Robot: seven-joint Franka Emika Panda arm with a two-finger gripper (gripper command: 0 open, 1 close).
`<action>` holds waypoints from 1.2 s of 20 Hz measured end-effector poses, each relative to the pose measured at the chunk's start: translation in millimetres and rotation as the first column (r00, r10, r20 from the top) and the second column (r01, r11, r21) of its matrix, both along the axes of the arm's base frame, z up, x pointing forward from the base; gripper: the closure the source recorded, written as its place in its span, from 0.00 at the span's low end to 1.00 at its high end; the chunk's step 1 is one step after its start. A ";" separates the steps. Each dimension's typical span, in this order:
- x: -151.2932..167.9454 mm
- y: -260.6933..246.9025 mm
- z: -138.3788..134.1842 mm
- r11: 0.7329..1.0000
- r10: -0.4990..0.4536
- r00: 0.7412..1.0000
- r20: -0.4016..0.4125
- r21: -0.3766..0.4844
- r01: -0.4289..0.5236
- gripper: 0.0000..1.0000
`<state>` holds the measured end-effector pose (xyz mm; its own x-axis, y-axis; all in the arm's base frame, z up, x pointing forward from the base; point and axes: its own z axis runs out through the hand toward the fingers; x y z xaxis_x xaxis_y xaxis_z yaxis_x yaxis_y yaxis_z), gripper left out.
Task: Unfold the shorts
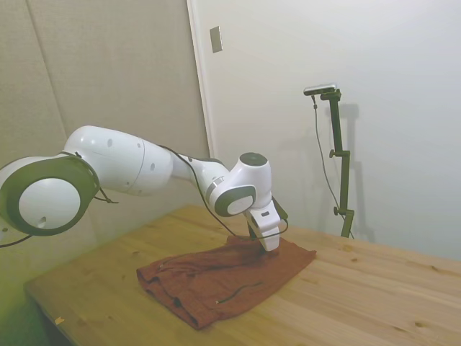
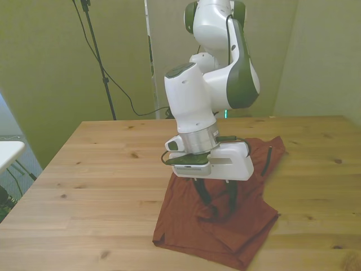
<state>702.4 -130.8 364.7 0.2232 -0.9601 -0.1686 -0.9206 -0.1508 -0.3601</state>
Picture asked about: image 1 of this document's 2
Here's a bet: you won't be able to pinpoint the white door trim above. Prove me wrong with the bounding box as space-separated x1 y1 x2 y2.
186 0 226 170

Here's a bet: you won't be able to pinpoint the dark green camera stand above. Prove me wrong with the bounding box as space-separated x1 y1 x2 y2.
319 89 356 239

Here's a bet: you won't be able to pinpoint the rust red shorts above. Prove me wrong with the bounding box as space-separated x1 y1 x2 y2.
135 236 318 331

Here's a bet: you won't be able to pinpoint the grey wall plate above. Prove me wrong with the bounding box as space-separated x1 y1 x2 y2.
209 25 224 54

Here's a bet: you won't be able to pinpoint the silver exterior camera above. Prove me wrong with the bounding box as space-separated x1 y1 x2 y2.
303 81 339 97

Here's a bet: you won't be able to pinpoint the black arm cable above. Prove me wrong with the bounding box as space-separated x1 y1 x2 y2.
0 151 289 249

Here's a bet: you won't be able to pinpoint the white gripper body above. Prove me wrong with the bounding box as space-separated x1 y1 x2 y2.
257 223 282 252

